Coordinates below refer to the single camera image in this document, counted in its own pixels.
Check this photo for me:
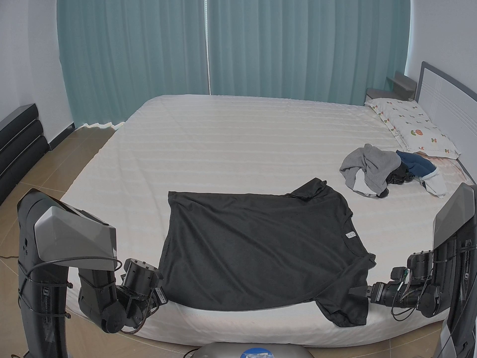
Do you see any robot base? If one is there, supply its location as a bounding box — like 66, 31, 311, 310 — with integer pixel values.
192, 342, 312, 358

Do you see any white printed pillow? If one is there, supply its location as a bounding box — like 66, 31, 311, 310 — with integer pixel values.
364, 97, 461, 159

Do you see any blue-green curtain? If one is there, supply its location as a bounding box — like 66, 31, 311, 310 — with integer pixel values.
205, 0, 412, 105
56, 0, 209, 130

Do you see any black T-shirt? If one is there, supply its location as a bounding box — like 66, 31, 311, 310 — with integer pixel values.
158, 178, 377, 328

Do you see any black chest of drawers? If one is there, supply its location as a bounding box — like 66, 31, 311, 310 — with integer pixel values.
0, 104, 49, 206

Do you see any grey bedside table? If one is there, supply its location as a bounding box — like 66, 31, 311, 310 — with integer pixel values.
365, 71, 417, 101

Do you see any bed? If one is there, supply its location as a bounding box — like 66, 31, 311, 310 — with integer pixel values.
58, 61, 477, 346

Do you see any pile of clothes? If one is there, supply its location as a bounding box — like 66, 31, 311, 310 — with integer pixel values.
339, 144, 447, 199

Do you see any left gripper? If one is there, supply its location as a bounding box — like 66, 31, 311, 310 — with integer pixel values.
135, 286, 169, 317

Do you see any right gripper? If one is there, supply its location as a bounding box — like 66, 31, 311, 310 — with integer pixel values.
367, 282, 405, 308

